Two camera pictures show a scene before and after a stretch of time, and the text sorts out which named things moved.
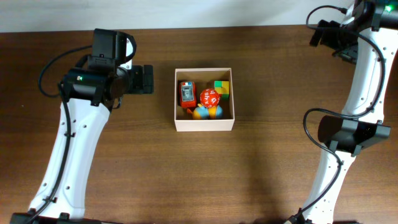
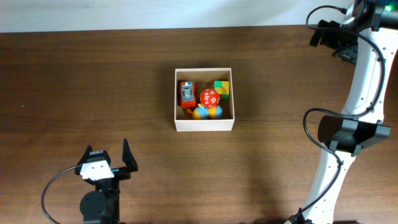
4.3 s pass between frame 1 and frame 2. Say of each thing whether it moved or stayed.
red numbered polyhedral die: stayed
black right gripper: stayed
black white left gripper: moved
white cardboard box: stayed
